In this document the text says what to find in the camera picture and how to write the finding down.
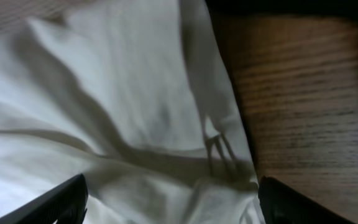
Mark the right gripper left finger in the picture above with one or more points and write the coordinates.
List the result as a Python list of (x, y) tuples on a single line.
[(64, 204)]

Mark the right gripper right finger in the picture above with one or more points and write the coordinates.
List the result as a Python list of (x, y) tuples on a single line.
[(282, 204)]

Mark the white t-shirt black print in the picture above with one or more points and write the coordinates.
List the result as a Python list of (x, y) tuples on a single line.
[(134, 95)]

